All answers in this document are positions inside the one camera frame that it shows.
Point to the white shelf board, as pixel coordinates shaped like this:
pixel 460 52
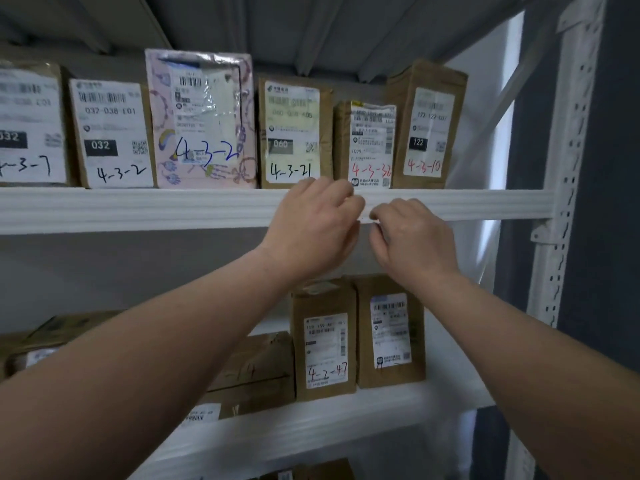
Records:
pixel 320 424

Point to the white perforated rack upright post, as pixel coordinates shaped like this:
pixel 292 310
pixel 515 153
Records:
pixel 565 194

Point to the brown parcel black handwritten label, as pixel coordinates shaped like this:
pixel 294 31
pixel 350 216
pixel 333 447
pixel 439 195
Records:
pixel 325 344

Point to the grey metal shelf deck underside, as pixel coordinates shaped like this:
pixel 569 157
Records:
pixel 300 29

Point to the tall brown parcel narrow label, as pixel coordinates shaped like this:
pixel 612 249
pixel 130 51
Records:
pixel 430 124

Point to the brown box large white label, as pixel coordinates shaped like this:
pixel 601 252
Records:
pixel 112 134

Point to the person's right hand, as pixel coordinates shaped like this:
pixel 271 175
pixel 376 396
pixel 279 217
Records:
pixel 417 242

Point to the person's left hand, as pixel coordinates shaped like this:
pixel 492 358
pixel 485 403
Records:
pixel 310 229

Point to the brown cardboard box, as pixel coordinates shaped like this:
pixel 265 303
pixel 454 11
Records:
pixel 65 329

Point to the person's left forearm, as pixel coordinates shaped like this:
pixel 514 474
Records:
pixel 130 374

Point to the small brown parcel crinkled label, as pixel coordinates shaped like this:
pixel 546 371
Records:
pixel 370 139

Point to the large flat brown taped box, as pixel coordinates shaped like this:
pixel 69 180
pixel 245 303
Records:
pixel 255 374

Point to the person's left fingers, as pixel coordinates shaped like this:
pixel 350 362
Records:
pixel 330 188

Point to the wide brown box white label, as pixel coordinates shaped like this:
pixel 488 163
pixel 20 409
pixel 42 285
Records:
pixel 30 119

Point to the brown parcel white label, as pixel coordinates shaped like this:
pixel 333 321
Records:
pixel 392 334

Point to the pink patterned parcel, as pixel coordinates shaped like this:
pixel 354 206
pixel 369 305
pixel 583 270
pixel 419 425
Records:
pixel 200 119

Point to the brown box pale yellow label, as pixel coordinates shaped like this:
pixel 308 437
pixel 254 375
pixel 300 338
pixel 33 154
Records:
pixel 292 129

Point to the white ribbed shelf beam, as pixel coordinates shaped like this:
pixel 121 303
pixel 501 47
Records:
pixel 150 209

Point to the person's right forearm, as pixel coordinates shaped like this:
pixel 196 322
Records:
pixel 540 379

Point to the person's right thumb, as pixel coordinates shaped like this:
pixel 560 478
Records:
pixel 378 244

